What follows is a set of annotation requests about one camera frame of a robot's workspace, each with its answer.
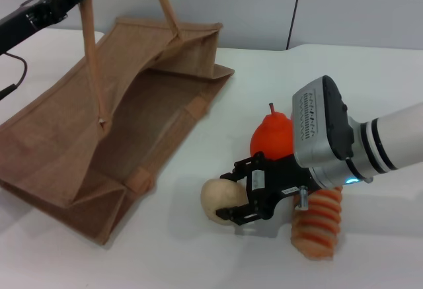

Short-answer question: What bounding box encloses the orange pear-shaped fruit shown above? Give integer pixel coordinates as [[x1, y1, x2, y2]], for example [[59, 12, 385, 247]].
[[249, 102, 295, 163]]

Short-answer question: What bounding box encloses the orange striped bread roll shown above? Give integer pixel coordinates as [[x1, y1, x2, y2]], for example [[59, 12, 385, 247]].
[[289, 185, 344, 260]]

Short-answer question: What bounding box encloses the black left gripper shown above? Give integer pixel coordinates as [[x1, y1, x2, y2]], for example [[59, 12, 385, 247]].
[[0, 0, 97, 56]]

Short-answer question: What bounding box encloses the thin dark cable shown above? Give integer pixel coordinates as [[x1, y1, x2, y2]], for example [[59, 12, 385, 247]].
[[0, 52, 28, 102]]

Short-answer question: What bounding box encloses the brown woven handbag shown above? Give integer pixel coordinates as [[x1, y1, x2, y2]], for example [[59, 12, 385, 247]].
[[0, 0, 236, 247]]

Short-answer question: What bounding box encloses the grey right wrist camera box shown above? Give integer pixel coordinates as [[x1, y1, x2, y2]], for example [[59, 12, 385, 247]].
[[291, 75, 355, 168]]

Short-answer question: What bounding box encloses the beige round egg yolk pastry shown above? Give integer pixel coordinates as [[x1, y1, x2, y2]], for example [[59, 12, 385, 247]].
[[200, 178, 249, 226]]

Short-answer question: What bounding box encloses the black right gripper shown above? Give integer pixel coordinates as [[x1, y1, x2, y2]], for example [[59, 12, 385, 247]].
[[214, 151, 319, 227]]

